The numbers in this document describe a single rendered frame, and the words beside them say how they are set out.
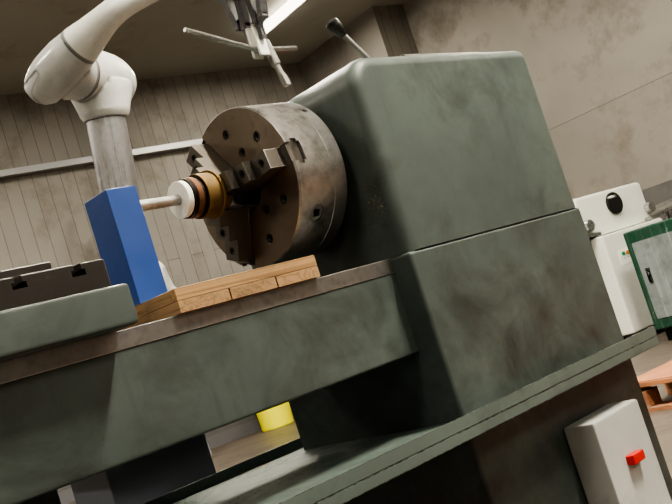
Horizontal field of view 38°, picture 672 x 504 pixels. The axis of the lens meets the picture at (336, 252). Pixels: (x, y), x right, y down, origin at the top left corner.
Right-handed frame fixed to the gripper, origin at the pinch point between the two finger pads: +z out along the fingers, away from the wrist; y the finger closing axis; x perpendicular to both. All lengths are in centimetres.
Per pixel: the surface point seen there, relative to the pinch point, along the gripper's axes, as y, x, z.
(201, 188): 9, -39, 33
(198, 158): 1.7, -30.4, 25.3
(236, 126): 9.8, -26.2, 21.9
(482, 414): 40, -20, 86
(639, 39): -131, 679, -77
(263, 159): 18.4, -31.7, 31.0
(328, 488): 34, -58, 85
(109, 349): 17, -75, 56
